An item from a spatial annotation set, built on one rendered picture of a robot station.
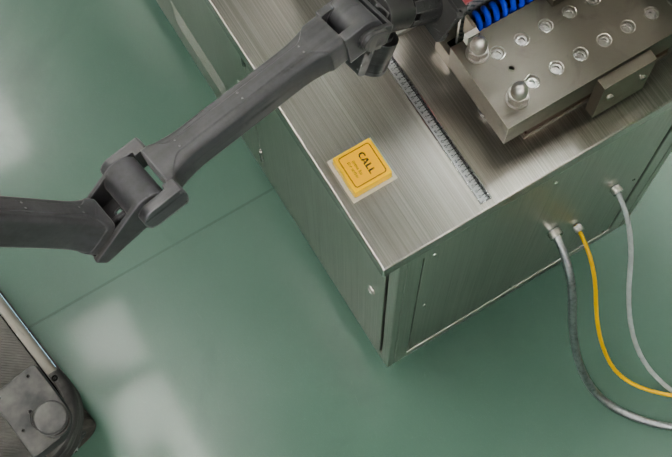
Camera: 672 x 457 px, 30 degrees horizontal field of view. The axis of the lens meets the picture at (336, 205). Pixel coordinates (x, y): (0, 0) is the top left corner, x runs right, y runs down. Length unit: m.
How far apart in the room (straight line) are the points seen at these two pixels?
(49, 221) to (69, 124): 1.49
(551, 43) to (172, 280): 1.26
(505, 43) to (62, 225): 0.75
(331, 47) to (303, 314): 1.24
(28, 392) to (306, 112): 0.91
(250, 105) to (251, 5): 0.46
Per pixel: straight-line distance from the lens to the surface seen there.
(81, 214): 1.66
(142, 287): 2.92
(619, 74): 1.98
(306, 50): 1.73
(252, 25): 2.12
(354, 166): 1.98
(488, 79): 1.94
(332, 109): 2.05
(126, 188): 1.68
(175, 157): 1.68
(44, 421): 2.56
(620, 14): 2.02
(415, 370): 2.84
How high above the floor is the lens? 2.77
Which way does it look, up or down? 71 degrees down
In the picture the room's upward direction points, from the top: 2 degrees counter-clockwise
